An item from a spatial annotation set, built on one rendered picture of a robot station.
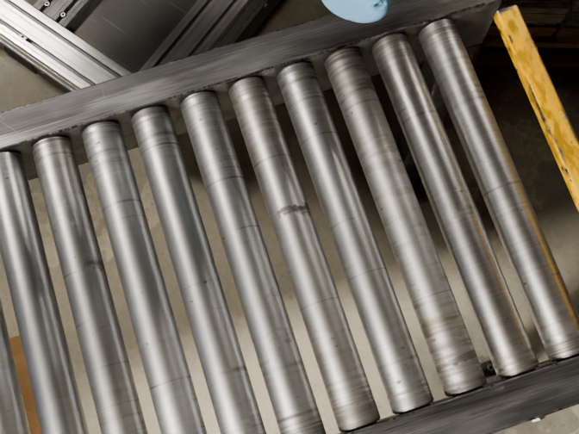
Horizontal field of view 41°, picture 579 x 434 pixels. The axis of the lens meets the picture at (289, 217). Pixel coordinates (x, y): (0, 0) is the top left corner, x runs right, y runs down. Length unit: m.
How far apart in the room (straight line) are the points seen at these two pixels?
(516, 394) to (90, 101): 0.62
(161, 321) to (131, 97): 0.29
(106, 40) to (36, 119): 0.73
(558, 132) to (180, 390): 0.54
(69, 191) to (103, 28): 0.82
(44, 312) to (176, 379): 0.18
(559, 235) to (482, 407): 0.97
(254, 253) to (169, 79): 0.25
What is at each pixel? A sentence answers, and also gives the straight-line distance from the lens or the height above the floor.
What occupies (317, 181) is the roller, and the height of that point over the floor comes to 0.79.
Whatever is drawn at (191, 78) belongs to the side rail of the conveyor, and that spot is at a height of 0.80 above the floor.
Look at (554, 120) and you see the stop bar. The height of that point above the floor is 0.82.
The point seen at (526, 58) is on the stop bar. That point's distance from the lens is 1.01.
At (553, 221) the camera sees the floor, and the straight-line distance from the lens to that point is 1.84.
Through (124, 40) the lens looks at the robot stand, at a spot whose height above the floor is 0.21.
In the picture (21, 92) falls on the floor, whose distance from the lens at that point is 1.98.
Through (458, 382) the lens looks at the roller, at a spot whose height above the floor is 0.80.
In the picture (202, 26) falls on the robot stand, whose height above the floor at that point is 0.23.
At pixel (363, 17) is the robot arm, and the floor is 0.98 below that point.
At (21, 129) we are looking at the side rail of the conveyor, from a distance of 1.02.
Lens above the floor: 1.69
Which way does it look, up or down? 75 degrees down
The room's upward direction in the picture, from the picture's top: 4 degrees counter-clockwise
